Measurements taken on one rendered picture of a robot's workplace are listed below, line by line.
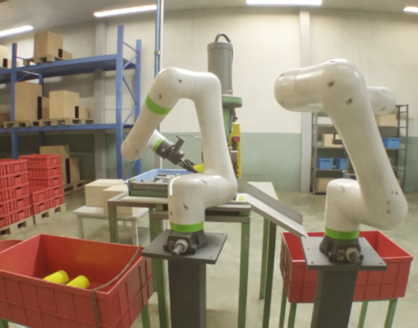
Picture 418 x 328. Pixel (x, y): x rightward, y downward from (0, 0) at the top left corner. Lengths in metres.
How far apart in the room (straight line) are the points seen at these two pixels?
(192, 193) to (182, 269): 0.29
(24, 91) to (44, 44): 1.15
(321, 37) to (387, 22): 1.71
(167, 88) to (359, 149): 0.67
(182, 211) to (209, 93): 0.46
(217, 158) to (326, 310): 0.68
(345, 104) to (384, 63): 6.83
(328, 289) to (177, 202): 0.60
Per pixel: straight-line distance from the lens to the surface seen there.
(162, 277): 1.50
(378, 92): 1.10
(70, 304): 1.07
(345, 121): 0.72
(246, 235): 1.34
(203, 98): 1.15
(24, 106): 7.40
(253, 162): 6.65
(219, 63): 1.39
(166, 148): 1.42
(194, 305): 1.15
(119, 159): 5.99
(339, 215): 0.99
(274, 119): 6.64
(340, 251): 0.98
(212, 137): 1.12
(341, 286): 1.10
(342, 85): 0.68
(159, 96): 1.10
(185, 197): 0.99
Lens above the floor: 1.32
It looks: 6 degrees down
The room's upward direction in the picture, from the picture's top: straight up
